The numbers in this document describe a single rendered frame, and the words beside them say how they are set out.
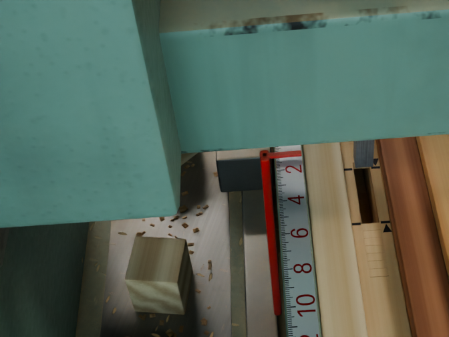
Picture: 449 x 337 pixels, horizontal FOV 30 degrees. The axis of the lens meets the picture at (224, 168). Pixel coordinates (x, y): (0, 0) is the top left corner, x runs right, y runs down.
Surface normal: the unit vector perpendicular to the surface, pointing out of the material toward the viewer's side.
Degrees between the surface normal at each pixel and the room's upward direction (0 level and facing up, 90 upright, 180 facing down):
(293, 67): 90
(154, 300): 90
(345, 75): 90
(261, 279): 0
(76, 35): 90
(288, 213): 0
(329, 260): 0
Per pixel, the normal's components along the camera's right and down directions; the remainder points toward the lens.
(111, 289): -0.09, -0.66
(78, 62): 0.01, 0.74
